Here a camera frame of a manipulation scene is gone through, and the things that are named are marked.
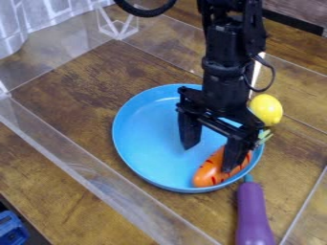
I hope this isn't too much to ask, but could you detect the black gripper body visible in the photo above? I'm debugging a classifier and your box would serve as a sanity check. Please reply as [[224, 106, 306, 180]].
[[176, 60, 262, 137]]

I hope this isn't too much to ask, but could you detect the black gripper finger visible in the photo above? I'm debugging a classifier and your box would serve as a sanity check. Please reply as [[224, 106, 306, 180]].
[[177, 113, 201, 150], [222, 134, 257, 173]]

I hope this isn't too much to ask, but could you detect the orange toy carrot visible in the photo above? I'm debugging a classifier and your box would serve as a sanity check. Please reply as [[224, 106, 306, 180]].
[[192, 145, 253, 188]]

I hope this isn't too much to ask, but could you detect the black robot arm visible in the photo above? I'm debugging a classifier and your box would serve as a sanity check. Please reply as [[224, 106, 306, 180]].
[[176, 0, 265, 173]]

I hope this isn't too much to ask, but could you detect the blue round plate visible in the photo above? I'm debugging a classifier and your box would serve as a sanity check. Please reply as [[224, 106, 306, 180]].
[[112, 84, 264, 193]]

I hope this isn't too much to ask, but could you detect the yellow toy lemon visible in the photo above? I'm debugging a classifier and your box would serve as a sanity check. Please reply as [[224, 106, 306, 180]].
[[249, 94, 282, 126]]

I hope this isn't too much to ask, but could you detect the purple toy eggplant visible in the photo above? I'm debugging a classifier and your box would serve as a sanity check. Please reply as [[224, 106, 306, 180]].
[[234, 174, 276, 245]]

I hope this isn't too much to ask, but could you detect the dark baseboard strip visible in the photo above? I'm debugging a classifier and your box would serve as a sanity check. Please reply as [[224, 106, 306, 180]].
[[262, 10, 322, 36]]

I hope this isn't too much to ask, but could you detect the white gridded curtain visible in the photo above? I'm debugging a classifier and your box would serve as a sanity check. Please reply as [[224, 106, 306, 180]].
[[0, 0, 113, 59]]

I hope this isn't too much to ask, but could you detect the blue object at corner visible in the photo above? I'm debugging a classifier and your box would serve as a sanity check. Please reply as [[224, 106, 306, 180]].
[[0, 211, 29, 245]]

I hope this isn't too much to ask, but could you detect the black cable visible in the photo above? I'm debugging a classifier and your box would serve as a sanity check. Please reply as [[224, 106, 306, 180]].
[[112, 0, 277, 94]]

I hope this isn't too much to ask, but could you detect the clear acrylic enclosure wall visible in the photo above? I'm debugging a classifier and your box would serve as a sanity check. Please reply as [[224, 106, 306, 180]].
[[0, 0, 327, 245]]

